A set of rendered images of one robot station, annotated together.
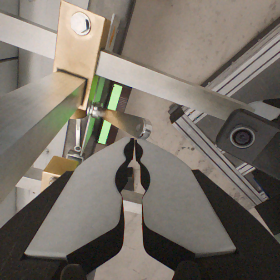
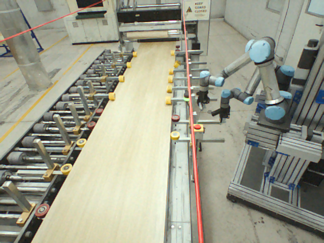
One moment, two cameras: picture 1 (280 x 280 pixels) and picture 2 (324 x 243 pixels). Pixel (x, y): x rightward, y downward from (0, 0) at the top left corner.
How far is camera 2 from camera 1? 1.82 m
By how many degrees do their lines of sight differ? 83
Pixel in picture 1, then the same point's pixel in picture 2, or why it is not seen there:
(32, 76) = (174, 148)
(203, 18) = (217, 163)
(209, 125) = (248, 184)
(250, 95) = (253, 168)
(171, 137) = (241, 217)
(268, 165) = (216, 112)
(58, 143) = (184, 163)
